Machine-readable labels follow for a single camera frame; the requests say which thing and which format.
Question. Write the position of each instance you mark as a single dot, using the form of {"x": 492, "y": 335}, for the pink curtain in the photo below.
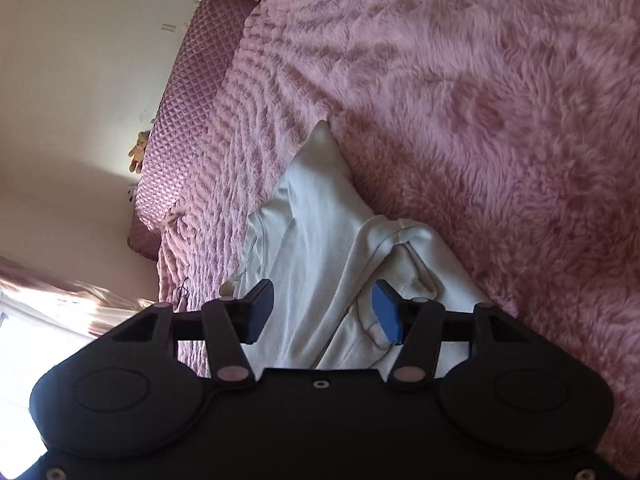
{"x": 55, "y": 290}

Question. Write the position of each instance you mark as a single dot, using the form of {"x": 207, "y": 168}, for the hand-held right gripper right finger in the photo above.
{"x": 387, "y": 317}

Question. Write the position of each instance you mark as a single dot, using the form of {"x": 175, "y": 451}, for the white printed shirt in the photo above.
{"x": 320, "y": 240}

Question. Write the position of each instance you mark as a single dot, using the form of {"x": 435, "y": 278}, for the pink fluffy blanket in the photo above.
{"x": 450, "y": 85}

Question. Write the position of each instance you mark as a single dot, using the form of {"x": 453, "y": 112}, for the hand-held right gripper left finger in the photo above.
{"x": 261, "y": 312}

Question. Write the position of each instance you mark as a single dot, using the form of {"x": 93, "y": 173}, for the pink quilted headboard cover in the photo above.
{"x": 190, "y": 110}

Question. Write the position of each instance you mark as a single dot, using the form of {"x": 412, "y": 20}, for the tan teddy bear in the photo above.
{"x": 139, "y": 152}

